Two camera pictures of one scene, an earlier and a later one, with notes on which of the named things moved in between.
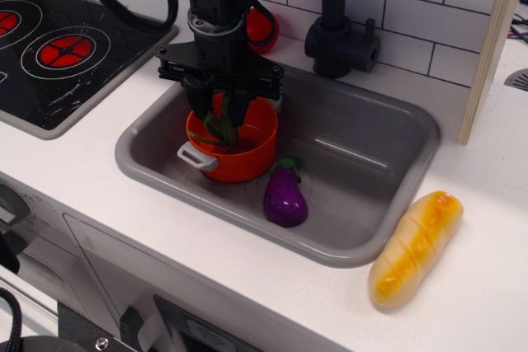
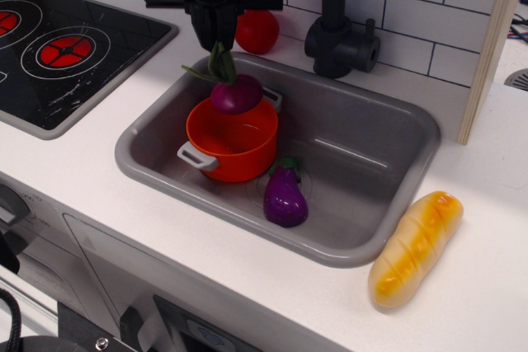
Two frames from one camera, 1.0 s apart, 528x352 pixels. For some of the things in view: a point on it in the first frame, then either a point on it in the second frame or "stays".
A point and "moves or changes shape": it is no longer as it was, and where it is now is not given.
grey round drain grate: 518,79 stays
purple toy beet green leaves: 224,133 moves or changes shape
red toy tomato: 259,28 stays
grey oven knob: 13,206 stays
